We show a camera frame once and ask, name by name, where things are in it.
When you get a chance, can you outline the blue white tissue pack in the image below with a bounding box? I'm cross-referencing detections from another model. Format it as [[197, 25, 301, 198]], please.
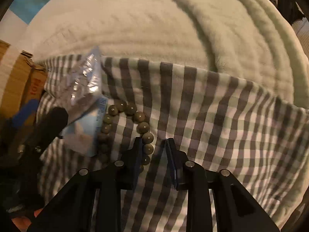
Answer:
[[62, 95, 108, 157]]

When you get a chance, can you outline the silver blister pill pack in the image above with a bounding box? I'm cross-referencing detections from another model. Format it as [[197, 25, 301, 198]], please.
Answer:
[[55, 47, 102, 124]]

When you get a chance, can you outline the brown bead bracelet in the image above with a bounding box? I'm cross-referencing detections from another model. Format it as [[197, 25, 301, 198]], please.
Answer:
[[96, 99, 155, 173]]

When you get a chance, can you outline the brown cardboard box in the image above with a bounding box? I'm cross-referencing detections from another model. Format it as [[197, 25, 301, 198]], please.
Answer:
[[1, 41, 47, 155]]

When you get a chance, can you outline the grey checkered cloth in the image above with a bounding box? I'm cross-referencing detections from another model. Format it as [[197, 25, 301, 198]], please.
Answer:
[[36, 54, 309, 232]]

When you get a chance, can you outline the white fluffy blanket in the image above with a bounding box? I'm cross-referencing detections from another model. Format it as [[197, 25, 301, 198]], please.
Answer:
[[19, 0, 308, 108]]

